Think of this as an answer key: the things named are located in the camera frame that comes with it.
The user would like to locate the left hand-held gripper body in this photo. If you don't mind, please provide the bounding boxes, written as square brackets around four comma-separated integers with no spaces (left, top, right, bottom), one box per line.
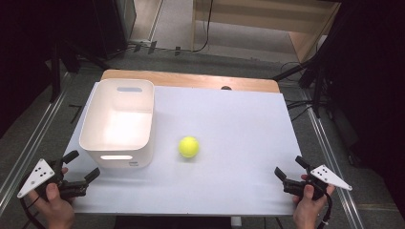
[16,157,89,200]

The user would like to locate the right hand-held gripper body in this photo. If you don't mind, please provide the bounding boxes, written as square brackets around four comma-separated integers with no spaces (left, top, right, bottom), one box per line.
[282,163,353,201]

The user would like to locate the white plastic bin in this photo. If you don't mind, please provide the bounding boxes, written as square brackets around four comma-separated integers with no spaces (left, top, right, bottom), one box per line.
[78,78,156,170]

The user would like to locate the yellow tennis ball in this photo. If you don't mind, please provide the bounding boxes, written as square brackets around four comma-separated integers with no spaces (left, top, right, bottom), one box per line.
[178,135,201,159]

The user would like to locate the person's left hand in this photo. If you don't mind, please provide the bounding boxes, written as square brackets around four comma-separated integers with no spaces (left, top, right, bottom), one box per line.
[28,167,76,229]

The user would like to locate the person's right hand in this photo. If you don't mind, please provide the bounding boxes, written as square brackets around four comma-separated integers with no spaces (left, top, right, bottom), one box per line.
[291,174,336,229]

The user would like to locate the white table mat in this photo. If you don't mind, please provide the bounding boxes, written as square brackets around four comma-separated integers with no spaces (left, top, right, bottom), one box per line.
[63,81,304,218]

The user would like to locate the black tripod stand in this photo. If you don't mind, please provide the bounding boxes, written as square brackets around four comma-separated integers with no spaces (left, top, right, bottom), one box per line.
[271,44,337,119]
[47,39,111,103]

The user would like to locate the black cabinet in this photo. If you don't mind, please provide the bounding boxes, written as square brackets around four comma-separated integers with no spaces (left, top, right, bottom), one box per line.
[91,0,138,60]

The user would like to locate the light wooden shelf unit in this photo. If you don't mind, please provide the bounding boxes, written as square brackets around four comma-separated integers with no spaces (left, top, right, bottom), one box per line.
[190,0,342,64]

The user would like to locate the metal floor rail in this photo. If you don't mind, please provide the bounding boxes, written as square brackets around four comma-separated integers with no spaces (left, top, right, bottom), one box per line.
[300,89,366,229]
[0,72,73,208]

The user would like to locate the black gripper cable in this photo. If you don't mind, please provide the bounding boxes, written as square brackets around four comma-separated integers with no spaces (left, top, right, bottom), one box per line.
[18,195,47,229]
[317,191,334,229]

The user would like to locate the black floor cables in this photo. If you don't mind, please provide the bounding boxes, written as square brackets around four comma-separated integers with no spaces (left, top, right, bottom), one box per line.
[280,61,319,122]

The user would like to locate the black hanging cable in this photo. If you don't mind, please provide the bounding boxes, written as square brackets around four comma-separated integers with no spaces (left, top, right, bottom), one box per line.
[190,0,214,53]

